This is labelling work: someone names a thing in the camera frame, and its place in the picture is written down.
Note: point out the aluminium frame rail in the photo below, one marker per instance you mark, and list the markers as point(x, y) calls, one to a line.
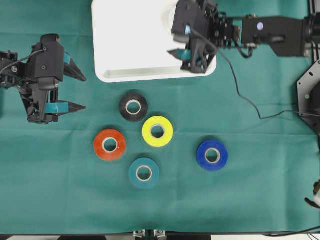
point(314, 7)

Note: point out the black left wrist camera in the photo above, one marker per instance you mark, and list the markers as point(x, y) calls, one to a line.
point(47, 67)

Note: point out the black white object at edge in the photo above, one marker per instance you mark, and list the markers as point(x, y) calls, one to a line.
point(315, 203)

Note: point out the green table cloth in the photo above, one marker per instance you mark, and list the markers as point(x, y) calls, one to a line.
point(52, 181)

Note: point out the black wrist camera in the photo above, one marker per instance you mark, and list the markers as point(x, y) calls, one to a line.
point(190, 15)
point(47, 67)

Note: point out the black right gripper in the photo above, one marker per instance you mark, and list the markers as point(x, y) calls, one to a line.
point(200, 50)

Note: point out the black tape roll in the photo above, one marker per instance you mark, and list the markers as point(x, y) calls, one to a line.
point(133, 107)

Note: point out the white tape roll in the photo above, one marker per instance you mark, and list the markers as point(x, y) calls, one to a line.
point(167, 16)

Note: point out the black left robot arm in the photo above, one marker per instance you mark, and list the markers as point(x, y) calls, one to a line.
point(11, 71)

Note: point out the blue tape roll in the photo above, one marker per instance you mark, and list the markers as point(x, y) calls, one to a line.
point(212, 155)

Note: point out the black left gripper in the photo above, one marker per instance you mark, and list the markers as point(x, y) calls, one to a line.
point(42, 106)

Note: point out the white plastic tray case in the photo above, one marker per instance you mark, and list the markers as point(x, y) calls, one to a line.
point(130, 42)

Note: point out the yellow tape roll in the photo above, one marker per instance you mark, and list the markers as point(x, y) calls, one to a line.
point(157, 131)

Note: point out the metal table clamp bracket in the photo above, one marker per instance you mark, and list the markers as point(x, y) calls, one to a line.
point(149, 234)

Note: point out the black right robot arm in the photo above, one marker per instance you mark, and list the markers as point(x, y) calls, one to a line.
point(287, 37)

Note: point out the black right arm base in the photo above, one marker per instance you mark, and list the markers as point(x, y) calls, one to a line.
point(308, 95)

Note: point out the orange red tape roll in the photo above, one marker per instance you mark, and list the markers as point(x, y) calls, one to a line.
point(110, 145)

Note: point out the teal tape roll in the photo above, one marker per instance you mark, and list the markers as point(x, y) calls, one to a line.
point(144, 173)

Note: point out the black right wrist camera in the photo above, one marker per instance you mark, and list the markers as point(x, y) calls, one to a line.
point(190, 15)

